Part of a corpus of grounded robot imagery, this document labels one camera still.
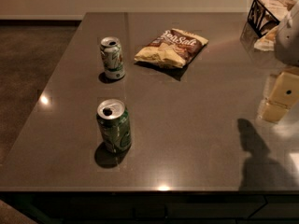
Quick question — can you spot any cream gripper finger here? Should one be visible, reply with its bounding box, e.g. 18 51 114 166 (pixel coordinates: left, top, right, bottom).
261 71 299 123

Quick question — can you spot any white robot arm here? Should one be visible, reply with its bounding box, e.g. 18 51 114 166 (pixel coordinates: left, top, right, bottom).
259 2 299 123

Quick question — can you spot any white and green soda can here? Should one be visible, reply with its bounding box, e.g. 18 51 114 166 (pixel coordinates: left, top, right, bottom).
100 36 125 80

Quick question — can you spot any sea salt chips bag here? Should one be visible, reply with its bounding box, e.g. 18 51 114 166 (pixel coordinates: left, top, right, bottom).
135 28 208 69

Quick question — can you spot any black wire napkin holder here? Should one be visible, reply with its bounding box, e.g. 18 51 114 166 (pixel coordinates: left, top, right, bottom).
247 0 294 38

